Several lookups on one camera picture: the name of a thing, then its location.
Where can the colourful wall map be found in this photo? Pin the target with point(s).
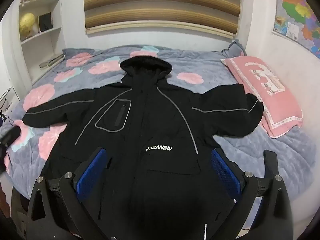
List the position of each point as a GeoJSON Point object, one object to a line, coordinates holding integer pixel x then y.
{"type": "Point", "coordinates": [297, 10]}

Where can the black hooded jacket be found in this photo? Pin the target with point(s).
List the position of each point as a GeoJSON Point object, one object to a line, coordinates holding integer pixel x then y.
{"type": "Point", "coordinates": [155, 110]}

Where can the white bookshelf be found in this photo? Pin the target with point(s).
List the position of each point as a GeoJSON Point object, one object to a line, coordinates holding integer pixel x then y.
{"type": "Point", "coordinates": [53, 42]}

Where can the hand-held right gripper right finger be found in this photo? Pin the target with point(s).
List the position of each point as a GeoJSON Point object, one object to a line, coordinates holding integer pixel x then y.
{"type": "Point", "coordinates": [225, 172]}

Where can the grey floral blanket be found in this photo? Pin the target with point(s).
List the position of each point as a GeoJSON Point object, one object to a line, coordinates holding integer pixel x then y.
{"type": "Point", "coordinates": [200, 65]}

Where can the golden globe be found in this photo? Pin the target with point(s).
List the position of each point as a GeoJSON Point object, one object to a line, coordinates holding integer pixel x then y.
{"type": "Point", "coordinates": [27, 23]}

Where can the pink embroidered pillow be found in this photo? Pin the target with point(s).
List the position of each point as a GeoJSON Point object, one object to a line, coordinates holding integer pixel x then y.
{"type": "Point", "coordinates": [270, 100]}

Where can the black picture frame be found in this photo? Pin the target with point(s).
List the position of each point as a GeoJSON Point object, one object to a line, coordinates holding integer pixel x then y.
{"type": "Point", "coordinates": [45, 22]}

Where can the striped window blind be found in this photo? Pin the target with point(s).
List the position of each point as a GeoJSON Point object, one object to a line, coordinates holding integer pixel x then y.
{"type": "Point", "coordinates": [162, 5]}

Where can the grey pillow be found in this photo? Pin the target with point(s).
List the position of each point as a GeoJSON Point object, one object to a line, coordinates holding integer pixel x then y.
{"type": "Point", "coordinates": [236, 48]}

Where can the white printed bag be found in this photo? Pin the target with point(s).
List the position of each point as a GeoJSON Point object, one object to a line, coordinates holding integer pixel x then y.
{"type": "Point", "coordinates": [7, 102]}

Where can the stack of flat books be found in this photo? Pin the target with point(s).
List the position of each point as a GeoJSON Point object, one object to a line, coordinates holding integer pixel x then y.
{"type": "Point", "coordinates": [51, 61]}

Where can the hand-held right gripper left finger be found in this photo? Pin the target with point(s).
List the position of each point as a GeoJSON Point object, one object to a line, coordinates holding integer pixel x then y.
{"type": "Point", "coordinates": [92, 172]}

